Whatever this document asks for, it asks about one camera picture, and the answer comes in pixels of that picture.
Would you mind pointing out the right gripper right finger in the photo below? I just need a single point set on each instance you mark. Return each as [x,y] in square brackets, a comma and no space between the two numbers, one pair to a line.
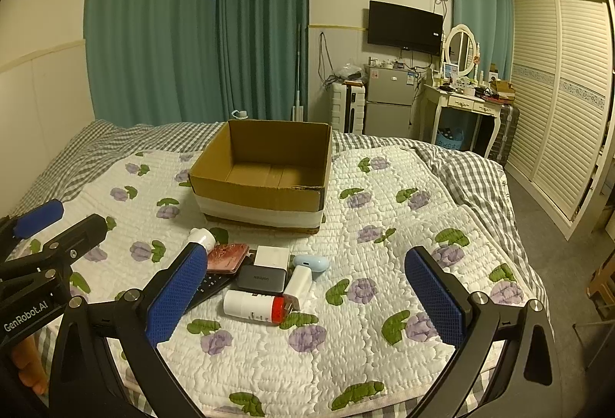
[441,294]

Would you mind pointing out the white dressing table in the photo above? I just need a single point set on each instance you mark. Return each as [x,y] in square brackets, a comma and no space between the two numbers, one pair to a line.
[454,101]

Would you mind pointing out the white floral quilt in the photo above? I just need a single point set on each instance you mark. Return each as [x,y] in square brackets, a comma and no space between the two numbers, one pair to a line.
[321,325]

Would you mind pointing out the large water jug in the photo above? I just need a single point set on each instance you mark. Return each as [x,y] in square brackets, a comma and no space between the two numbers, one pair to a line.
[239,115]

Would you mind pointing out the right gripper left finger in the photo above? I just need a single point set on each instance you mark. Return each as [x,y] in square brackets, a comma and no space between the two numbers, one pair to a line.
[169,293]

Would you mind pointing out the person's left hand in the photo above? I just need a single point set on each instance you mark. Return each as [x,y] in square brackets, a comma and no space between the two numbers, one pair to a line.
[28,361]

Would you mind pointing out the dark checked suitcase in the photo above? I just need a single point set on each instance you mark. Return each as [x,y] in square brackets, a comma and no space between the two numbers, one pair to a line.
[502,146]

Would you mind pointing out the white louvered wardrobe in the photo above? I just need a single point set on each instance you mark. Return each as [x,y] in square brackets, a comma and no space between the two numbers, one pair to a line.
[563,74]

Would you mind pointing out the green curtain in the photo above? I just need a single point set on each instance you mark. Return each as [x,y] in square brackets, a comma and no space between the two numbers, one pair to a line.
[492,23]
[165,61]

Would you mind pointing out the black remote control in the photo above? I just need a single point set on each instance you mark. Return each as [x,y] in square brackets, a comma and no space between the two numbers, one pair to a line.
[211,285]

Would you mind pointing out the pink rose tin case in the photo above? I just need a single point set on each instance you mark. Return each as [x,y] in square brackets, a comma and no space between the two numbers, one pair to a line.
[227,258]

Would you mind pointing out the green curtain right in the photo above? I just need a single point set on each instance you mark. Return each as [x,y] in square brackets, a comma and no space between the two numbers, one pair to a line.
[492,23]

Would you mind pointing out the brown cardboard box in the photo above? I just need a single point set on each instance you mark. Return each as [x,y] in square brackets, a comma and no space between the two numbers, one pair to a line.
[265,173]

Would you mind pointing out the black wall television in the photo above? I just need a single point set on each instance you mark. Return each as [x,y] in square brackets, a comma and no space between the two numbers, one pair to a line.
[404,28]

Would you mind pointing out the white plug adapter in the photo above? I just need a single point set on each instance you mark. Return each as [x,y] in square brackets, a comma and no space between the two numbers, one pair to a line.
[297,289]

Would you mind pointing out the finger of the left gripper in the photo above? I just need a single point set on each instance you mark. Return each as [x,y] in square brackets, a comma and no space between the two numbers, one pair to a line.
[77,240]
[38,219]

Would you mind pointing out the blue laundry basket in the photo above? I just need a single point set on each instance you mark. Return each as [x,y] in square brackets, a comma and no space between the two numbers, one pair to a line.
[450,138]

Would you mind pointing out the white square charger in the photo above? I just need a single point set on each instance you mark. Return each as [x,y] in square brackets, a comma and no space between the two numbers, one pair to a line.
[272,257]

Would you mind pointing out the white suitcase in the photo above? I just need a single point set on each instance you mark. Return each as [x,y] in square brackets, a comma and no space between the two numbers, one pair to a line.
[348,107]

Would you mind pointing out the silver mini fridge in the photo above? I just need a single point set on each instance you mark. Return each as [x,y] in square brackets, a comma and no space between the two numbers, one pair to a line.
[389,101]

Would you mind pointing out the light blue earbud case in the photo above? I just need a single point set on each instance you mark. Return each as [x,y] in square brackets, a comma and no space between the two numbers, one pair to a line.
[316,263]

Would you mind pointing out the white bottle red cap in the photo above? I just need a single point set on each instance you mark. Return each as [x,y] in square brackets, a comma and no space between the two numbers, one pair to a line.
[255,307]

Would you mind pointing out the green curtain left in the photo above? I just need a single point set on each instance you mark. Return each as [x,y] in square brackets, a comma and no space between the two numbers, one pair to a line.
[165,61]

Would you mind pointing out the oval vanity mirror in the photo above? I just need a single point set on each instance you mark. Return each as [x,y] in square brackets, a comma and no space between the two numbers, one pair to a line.
[460,52]

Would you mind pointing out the grey checked bed sheet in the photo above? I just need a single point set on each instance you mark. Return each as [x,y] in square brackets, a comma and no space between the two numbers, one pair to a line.
[471,180]

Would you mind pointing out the white round bottle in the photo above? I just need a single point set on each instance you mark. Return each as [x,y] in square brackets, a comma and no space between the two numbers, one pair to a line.
[203,237]

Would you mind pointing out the black power bank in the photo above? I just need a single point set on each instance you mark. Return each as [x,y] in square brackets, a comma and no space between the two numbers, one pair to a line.
[261,280]

